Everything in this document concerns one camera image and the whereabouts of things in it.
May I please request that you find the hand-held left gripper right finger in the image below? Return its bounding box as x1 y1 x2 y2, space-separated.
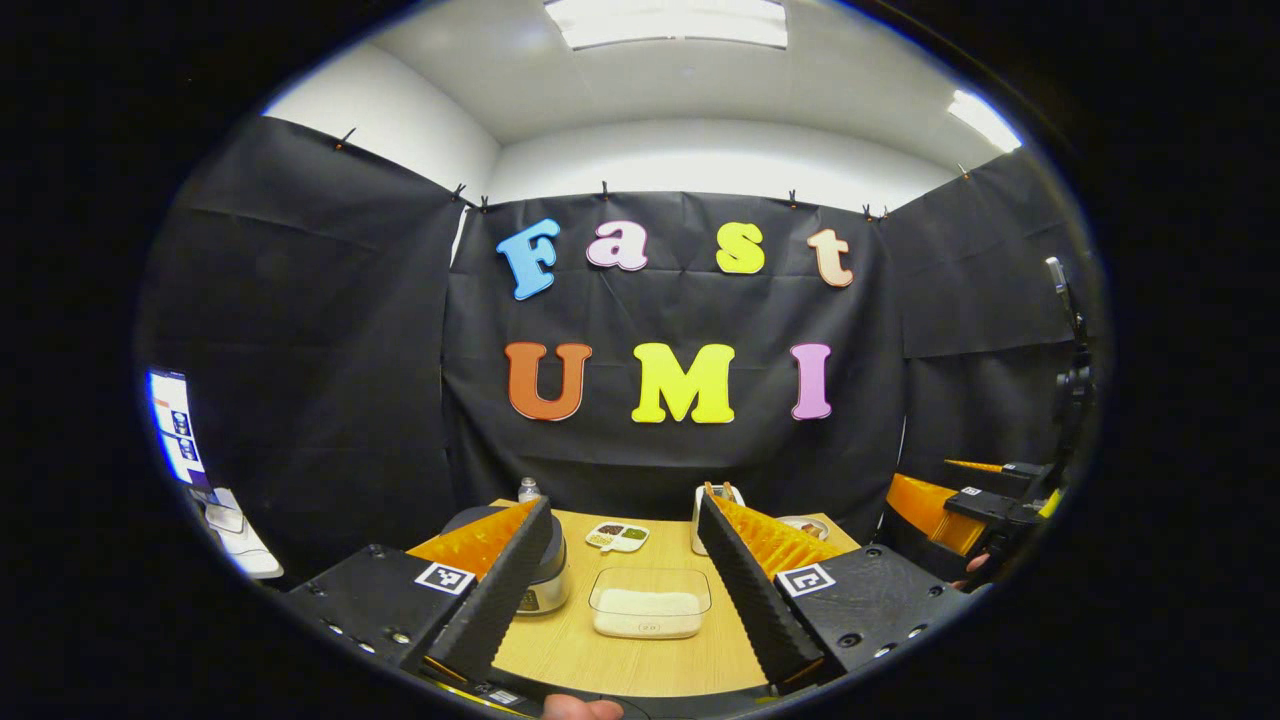
697 490 971 696

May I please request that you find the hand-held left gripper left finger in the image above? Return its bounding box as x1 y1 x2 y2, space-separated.
285 496 554 691

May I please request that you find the dark grey rice cooker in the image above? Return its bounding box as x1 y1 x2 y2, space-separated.
440 505 573 616

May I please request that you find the clear container of rice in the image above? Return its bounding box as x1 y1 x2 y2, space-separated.
588 567 713 641

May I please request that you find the white toaster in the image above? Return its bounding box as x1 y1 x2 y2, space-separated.
690 482 746 557

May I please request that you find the white divided bean dish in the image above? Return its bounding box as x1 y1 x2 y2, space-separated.
585 521 651 554

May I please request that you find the white side table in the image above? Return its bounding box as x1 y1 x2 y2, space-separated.
200 488 286 581

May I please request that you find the narrow ceiling light panel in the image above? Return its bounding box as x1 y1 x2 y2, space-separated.
948 88 1023 153

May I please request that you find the black backdrop cloth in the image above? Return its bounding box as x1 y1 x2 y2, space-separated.
140 115 1101 581

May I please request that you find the computer monitor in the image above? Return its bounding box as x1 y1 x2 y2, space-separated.
146 368 211 491

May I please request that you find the wide ceiling light panel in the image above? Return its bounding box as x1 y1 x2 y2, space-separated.
543 0 789 51

